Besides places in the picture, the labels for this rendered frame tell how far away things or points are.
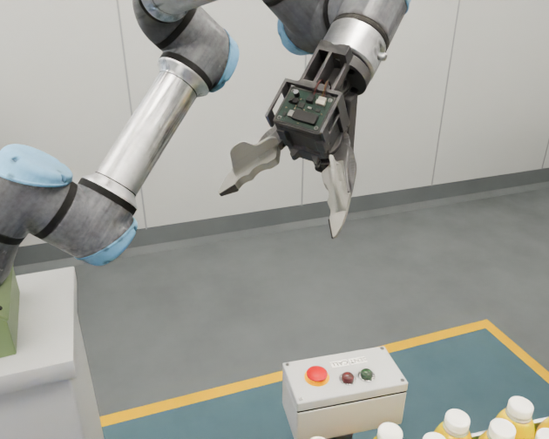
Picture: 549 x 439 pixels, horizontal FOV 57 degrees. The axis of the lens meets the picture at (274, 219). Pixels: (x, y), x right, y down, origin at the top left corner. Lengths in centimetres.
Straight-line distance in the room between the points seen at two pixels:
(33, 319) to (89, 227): 22
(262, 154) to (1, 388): 60
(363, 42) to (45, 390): 76
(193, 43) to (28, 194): 41
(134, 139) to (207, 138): 244
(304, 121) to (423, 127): 357
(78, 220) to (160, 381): 170
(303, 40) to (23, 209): 52
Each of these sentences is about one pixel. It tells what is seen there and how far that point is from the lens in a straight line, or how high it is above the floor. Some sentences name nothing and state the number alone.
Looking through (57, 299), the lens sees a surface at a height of 115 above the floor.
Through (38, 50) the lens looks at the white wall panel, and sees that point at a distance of 322.
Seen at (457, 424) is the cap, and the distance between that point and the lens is 92.
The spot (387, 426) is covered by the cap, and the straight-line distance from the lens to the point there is 89.
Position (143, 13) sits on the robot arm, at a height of 167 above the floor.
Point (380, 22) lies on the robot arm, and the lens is 64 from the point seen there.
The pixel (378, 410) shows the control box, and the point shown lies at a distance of 96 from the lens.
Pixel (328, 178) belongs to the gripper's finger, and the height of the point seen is 153.
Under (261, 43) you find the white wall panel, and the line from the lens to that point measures 338.
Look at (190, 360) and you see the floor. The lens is 263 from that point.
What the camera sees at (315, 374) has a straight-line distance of 91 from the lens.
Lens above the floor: 174
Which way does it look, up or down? 26 degrees down
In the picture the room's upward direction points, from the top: straight up
